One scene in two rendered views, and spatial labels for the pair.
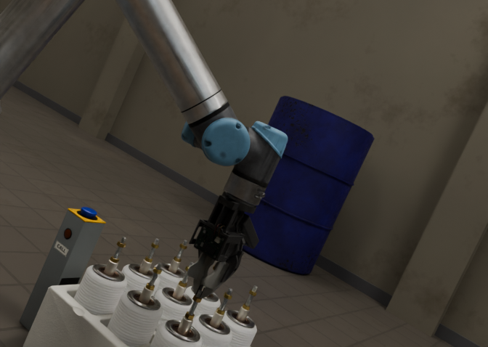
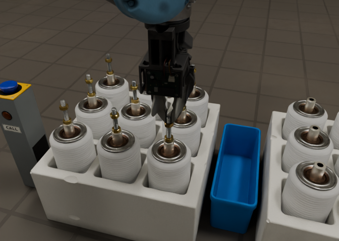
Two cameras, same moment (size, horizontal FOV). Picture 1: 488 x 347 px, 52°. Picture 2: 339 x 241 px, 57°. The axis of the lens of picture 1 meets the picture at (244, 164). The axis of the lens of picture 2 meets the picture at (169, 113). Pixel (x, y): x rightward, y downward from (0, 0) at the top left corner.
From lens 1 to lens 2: 0.53 m
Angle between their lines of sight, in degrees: 35
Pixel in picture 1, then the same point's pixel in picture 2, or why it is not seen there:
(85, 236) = (23, 108)
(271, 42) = not seen: outside the picture
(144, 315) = (129, 156)
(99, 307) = (83, 163)
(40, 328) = (48, 199)
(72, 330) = (76, 193)
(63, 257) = (19, 133)
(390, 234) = not seen: outside the picture
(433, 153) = not seen: outside the picture
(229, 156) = (174, 2)
